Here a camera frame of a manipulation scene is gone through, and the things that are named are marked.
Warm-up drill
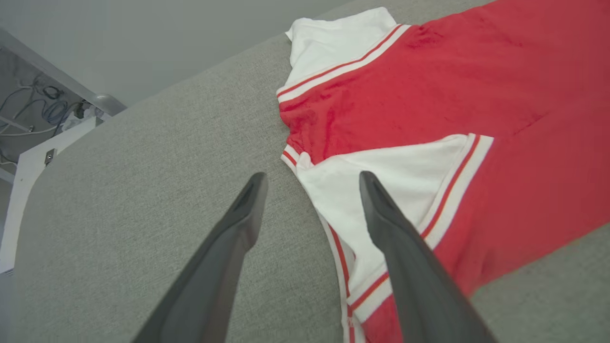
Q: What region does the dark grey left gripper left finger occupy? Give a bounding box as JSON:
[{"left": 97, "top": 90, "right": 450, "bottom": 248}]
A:
[{"left": 133, "top": 171, "right": 268, "bottom": 343}]

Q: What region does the white metal case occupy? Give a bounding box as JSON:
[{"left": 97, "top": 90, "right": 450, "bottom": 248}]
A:
[{"left": 0, "top": 116, "right": 103, "bottom": 274}]

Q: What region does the white floor cable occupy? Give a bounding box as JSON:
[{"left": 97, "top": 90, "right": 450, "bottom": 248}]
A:
[{"left": 0, "top": 86, "right": 59, "bottom": 139}]

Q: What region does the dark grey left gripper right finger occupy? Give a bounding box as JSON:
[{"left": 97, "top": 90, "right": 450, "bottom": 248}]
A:
[{"left": 359, "top": 170, "right": 496, "bottom": 343}]

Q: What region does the blue coiled cable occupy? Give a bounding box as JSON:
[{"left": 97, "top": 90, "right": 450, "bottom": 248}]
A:
[{"left": 42, "top": 98, "right": 71, "bottom": 125}]

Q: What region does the red and white jersey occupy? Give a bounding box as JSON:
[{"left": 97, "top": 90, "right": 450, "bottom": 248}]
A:
[{"left": 276, "top": 0, "right": 610, "bottom": 343}]

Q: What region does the white power strip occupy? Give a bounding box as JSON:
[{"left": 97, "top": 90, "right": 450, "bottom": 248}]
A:
[{"left": 62, "top": 102, "right": 103, "bottom": 131}]

